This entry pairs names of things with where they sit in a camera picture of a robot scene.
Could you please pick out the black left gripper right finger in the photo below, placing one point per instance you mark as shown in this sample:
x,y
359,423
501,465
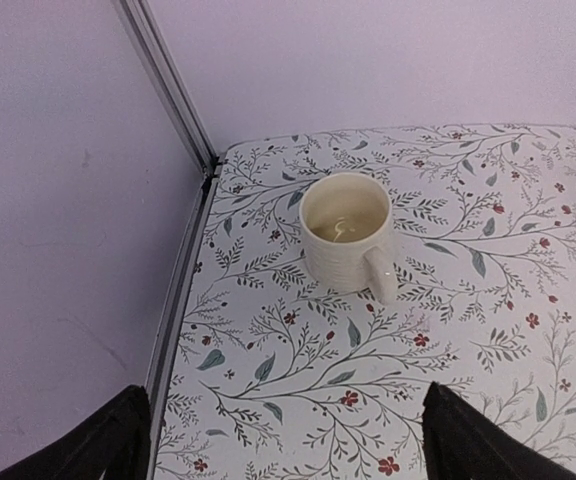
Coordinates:
x,y
459,442

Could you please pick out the cream ceramic mug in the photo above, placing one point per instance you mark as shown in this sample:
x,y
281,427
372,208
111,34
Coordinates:
x,y
348,235

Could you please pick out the aluminium frame post left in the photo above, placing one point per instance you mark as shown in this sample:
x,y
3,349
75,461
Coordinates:
x,y
148,41

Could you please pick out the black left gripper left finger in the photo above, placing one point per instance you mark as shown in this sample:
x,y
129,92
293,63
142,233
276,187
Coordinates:
x,y
113,443

